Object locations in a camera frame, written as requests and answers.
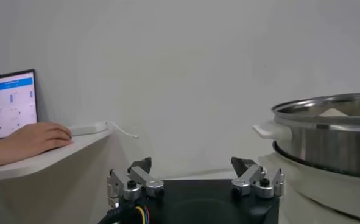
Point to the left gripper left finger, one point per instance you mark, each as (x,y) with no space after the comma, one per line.
(137,178)

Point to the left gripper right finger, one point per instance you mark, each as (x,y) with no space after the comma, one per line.
(252,178)

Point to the stainless steel steamer basket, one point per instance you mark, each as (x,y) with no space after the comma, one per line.
(329,143)

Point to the bare person hand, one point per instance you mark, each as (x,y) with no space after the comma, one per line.
(39,138)

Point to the cream electric cooking pot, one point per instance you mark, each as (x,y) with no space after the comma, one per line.
(319,188)

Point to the white power strip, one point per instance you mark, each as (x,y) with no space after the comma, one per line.
(88,128)

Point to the white side table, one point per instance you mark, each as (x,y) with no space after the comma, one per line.
(45,182)

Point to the black laptop lit screen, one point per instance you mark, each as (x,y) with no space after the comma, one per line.
(13,106)

